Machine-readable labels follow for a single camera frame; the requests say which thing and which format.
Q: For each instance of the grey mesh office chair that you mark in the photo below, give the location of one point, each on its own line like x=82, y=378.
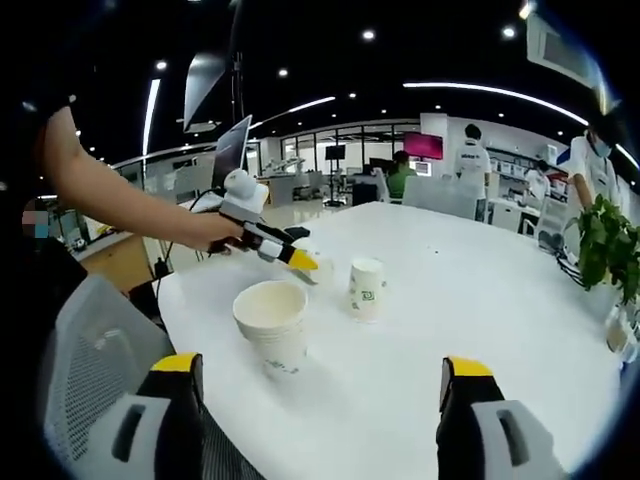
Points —
x=95, y=350

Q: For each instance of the person's left hand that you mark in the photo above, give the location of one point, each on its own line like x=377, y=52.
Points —
x=227, y=239

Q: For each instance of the white office chair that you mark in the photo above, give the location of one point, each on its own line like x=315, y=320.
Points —
x=552, y=222

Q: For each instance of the pink monitor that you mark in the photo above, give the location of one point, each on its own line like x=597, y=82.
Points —
x=423, y=146

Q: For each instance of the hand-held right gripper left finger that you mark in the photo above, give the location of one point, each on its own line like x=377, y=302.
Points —
x=150, y=425

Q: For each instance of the silver laptop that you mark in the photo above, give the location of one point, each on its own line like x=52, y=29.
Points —
x=232, y=152

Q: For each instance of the black stand pole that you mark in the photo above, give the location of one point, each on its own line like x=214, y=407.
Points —
x=236, y=65

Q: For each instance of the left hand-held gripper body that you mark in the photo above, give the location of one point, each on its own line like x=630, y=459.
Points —
x=245, y=197

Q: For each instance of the black monitor on stand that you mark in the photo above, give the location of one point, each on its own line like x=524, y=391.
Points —
x=335, y=152

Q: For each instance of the long ceiling light strip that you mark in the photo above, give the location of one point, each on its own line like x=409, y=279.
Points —
x=295, y=109
x=490, y=91
x=151, y=117

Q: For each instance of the group of paper cups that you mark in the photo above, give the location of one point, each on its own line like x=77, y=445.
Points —
x=272, y=325

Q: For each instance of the green potted plant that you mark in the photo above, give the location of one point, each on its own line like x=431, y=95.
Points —
x=605, y=245

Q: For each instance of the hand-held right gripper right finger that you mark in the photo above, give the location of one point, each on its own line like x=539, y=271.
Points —
x=480, y=430

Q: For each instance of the white table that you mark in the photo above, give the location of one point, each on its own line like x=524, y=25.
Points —
x=450, y=300

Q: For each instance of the small white monitor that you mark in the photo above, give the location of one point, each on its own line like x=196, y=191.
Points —
x=420, y=168

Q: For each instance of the glass vase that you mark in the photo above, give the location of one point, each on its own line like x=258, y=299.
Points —
x=618, y=330

